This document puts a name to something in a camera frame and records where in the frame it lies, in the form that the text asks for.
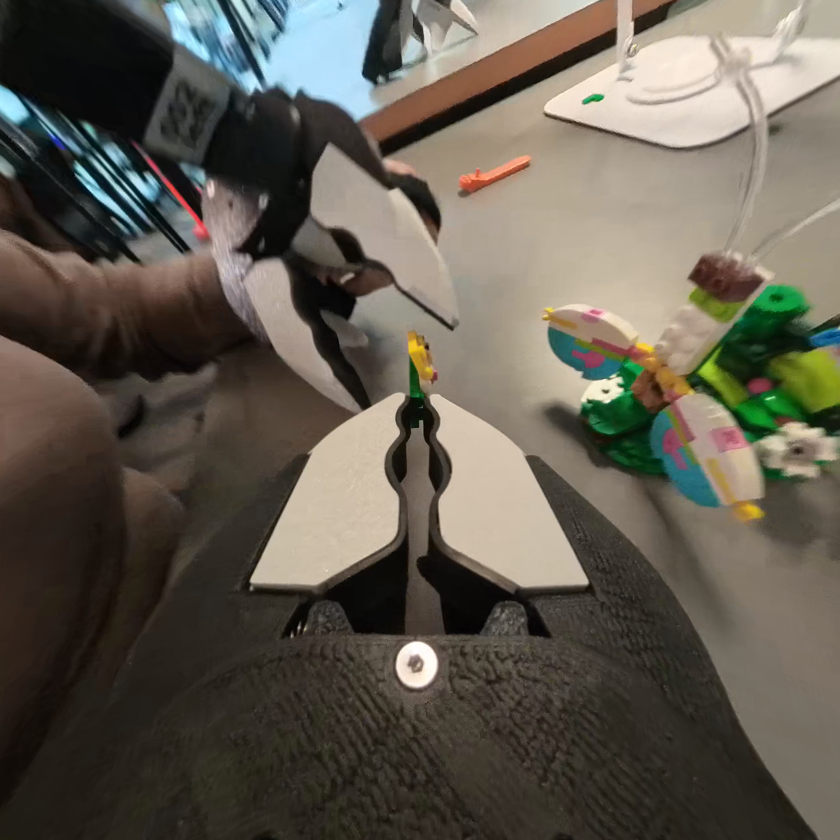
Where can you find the clear plastic tube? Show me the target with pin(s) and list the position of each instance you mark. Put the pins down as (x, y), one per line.
(754, 164)

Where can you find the wooden edge strip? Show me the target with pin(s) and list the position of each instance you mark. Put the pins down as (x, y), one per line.
(499, 72)

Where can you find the colourful brick flower model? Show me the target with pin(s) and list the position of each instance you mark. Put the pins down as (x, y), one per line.
(741, 387)

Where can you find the yellow lego flower piece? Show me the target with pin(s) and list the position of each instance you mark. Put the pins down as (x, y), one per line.
(420, 354)

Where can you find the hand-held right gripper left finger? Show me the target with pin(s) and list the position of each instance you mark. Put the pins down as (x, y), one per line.
(328, 512)

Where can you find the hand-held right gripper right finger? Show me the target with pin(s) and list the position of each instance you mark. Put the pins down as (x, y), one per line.
(505, 518)

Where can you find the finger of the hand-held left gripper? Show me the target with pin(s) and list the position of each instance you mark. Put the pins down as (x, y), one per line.
(380, 236)
(282, 315)

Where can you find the orange lego brick separator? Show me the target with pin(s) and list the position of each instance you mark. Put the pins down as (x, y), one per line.
(492, 174)

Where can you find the clear plastic stand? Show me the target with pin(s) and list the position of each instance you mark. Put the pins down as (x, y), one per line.
(682, 82)

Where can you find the dark chair base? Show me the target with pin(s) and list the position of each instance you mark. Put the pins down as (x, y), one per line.
(387, 39)

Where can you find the person's left hand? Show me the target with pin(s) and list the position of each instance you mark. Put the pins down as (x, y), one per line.
(420, 197)

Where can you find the white flat base plate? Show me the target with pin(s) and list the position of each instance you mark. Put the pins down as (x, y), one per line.
(722, 111)

